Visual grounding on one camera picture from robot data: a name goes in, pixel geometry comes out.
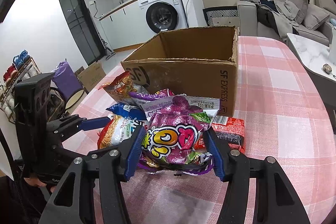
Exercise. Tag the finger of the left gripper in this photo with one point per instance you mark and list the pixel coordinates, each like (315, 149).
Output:
(85, 124)

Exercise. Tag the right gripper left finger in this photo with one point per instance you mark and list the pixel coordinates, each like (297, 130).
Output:
(72, 201)

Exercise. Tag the purple candy snack bag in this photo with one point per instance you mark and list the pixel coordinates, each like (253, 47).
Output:
(174, 138)

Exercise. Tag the orange noodle snack bag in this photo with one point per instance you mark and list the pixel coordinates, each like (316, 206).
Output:
(120, 87)

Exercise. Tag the purple white snack bag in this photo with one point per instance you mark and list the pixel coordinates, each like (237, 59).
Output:
(155, 100)

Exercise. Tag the person's left hand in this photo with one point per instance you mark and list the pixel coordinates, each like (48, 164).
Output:
(34, 181)

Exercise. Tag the small cardboard box on floor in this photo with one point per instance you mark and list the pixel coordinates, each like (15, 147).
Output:
(90, 76)

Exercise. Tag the shoe rack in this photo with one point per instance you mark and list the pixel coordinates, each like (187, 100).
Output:
(22, 68)

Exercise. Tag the red black snack packet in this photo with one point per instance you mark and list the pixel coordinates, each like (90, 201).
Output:
(228, 128)

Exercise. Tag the kitchen counter cabinets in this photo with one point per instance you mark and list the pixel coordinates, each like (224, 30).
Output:
(125, 26)

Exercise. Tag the black glass door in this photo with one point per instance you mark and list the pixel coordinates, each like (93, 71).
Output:
(83, 30)

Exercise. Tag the brown cardboard SF box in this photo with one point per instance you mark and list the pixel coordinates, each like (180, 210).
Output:
(198, 61)

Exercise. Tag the white washing machine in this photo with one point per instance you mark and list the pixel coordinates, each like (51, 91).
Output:
(163, 15)

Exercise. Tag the white marble coffee table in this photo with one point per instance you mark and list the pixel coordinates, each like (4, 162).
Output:
(313, 55)

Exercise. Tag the white electric kettle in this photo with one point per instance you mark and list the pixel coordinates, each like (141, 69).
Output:
(332, 46)

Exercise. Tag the black patterned chair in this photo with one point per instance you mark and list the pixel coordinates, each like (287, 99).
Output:
(222, 16)

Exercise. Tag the grey sofa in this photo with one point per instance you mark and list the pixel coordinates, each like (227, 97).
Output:
(249, 25)

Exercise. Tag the clothes pile on sofa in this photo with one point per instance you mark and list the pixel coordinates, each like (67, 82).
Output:
(282, 16)

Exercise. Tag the grey cushion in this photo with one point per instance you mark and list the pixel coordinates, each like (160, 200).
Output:
(315, 17)

